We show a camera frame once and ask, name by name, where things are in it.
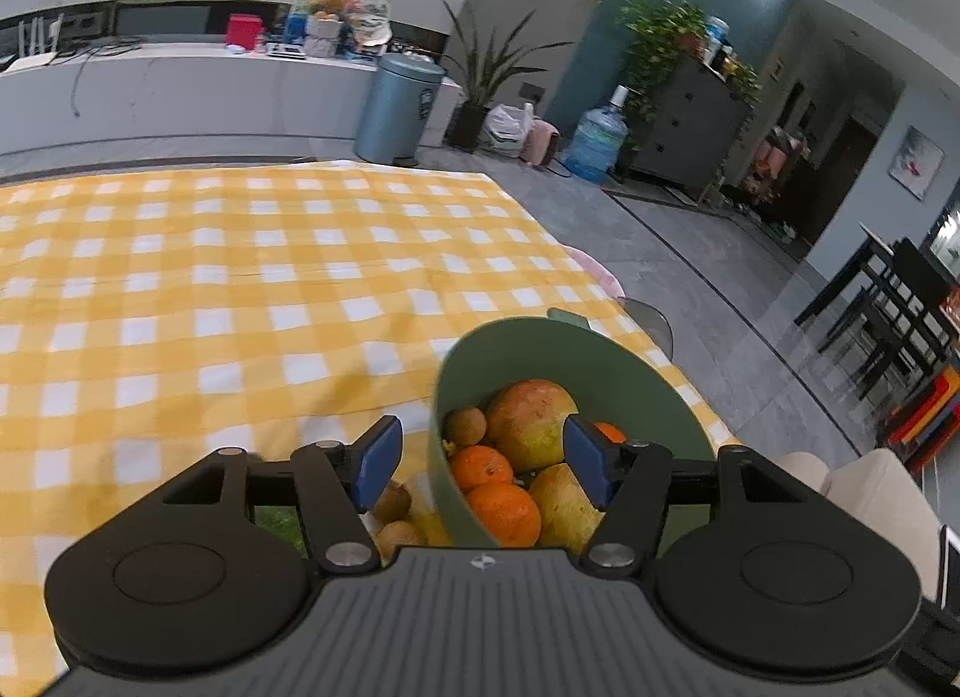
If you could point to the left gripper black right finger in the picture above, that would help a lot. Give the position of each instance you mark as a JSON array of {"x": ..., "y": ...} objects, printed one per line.
[{"x": 745, "y": 562}]

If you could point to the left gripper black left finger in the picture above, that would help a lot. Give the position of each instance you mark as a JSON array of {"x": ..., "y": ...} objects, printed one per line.
[{"x": 184, "y": 580}]

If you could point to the green cucumber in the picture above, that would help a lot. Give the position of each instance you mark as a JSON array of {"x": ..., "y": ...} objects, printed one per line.
[{"x": 283, "y": 522}]

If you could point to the green plastic bowl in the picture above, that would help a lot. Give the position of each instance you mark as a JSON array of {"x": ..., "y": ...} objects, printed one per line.
[{"x": 633, "y": 386}]

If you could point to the large orange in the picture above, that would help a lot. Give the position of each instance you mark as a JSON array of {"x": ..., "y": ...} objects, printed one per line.
[{"x": 508, "y": 513}]

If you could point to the brown round kiwi fruit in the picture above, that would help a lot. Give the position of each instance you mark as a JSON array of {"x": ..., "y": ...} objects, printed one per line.
[{"x": 464, "y": 427}]

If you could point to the small orange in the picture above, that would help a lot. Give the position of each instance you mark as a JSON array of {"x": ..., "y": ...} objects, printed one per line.
[{"x": 611, "y": 432}]

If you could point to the beige sofa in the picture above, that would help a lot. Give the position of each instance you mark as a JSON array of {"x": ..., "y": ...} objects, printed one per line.
[{"x": 878, "y": 490}]

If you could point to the small brown longan fruit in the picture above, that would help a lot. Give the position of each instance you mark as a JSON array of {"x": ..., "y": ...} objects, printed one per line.
[{"x": 393, "y": 504}]

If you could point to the yellow green apple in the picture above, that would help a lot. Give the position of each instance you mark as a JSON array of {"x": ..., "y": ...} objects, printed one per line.
[{"x": 568, "y": 518}]

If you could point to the yellow white checkered tablecloth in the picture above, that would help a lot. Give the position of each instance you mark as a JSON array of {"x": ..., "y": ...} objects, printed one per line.
[{"x": 152, "y": 317}]

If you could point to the red yellow apple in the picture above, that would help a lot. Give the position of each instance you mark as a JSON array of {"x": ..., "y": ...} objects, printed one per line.
[{"x": 525, "y": 423}]

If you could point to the black dining table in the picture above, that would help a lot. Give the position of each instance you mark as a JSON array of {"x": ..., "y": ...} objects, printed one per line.
[{"x": 902, "y": 307}]

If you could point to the dark grey drawer cabinet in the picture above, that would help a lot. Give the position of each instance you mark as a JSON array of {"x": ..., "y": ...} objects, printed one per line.
[{"x": 698, "y": 116}]

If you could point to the blue water jug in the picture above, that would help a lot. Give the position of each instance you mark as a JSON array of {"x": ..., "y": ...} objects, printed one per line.
[{"x": 597, "y": 140}]

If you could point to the pink small heater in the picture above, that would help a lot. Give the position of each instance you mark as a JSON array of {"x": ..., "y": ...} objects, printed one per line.
[{"x": 540, "y": 144}]

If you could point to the white tv console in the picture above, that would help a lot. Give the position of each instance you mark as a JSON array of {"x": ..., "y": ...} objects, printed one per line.
[{"x": 180, "y": 90}]

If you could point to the grey blue trash bin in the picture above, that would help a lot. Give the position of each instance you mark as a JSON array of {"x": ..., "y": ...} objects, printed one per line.
[{"x": 397, "y": 109}]

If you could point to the white plastic bag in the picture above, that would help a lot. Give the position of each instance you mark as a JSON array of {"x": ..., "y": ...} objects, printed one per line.
[{"x": 505, "y": 129}]

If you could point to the potted long leaf plant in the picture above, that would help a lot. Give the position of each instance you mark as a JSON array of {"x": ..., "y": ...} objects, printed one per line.
[{"x": 484, "y": 67}]

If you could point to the red box on console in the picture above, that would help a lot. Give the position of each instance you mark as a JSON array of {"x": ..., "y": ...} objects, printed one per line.
[{"x": 243, "y": 31}]

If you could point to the green trailing ivy plant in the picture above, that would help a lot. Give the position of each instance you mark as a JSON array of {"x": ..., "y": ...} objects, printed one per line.
[{"x": 661, "y": 34}]

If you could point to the wall picture frame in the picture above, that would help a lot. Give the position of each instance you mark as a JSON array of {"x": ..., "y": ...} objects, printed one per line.
[{"x": 916, "y": 162}]

